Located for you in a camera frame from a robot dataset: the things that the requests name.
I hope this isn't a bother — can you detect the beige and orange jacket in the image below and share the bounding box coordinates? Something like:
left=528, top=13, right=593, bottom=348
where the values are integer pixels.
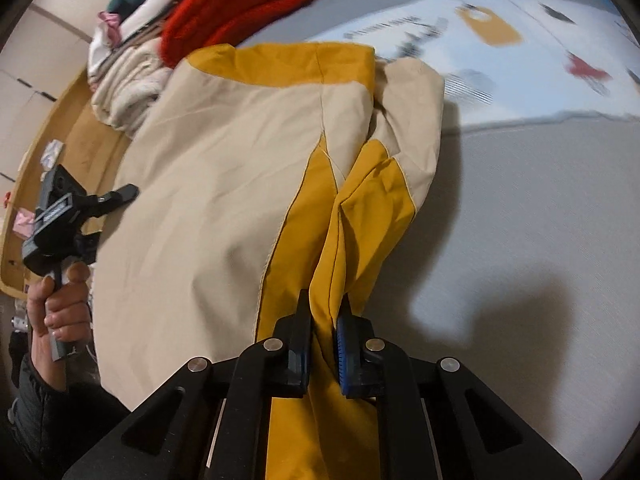
left=93, top=42, right=444, bottom=479

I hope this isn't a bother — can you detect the black jacket sleeve forearm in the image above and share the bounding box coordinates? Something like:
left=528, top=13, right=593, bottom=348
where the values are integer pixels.
left=1, top=356, right=130, bottom=479

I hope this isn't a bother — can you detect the white folded clothes stack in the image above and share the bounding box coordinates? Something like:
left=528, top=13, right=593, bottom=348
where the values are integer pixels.
left=87, top=0, right=181, bottom=90

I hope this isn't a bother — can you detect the person's left hand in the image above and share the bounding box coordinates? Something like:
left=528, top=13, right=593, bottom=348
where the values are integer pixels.
left=27, top=262, right=91, bottom=391

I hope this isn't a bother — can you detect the pink item on headboard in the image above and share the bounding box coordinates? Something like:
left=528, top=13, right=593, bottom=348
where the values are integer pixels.
left=12, top=208, right=35, bottom=240

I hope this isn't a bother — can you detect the wooden headboard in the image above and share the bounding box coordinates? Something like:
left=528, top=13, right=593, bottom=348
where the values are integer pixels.
left=1, top=72, right=130, bottom=300

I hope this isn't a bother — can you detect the white paper on headboard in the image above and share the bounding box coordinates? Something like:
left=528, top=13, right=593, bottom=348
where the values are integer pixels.
left=40, top=139, right=64, bottom=172

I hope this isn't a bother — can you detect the cream folded blanket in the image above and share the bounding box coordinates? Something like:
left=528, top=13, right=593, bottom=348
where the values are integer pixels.
left=91, top=37, right=172, bottom=139

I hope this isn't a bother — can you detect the grey bed sheet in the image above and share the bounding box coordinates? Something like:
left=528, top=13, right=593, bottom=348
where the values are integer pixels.
left=234, top=0, right=640, bottom=480

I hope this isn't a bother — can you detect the red folded blanket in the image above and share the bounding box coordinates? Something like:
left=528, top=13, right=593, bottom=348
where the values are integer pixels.
left=160, top=0, right=314, bottom=67

